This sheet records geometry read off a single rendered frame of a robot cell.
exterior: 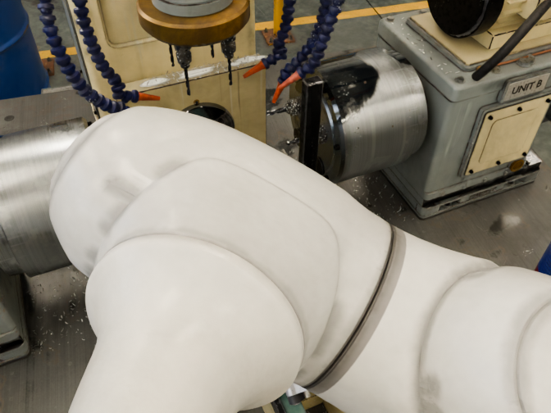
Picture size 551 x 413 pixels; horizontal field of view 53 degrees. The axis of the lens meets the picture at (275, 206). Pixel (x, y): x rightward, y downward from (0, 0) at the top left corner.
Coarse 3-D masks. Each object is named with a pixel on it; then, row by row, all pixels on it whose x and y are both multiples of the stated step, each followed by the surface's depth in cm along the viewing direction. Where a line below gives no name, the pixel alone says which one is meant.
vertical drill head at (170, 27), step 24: (144, 0) 87; (168, 0) 83; (192, 0) 83; (216, 0) 84; (240, 0) 87; (144, 24) 85; (168, 24) 82; (192, 24) 82; (216, 24) 83; (240, 24) 86
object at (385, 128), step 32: (352, 64) 106; (384, 64) 106; (352, 96) 102; (384, 96) 104; (416, 96) 107; (320, 128) 106; (352, 128) 102; (384, 128) 104; (416, 128) 107; (320, 160) 112; (352, 160) 105; (384, 160) 110
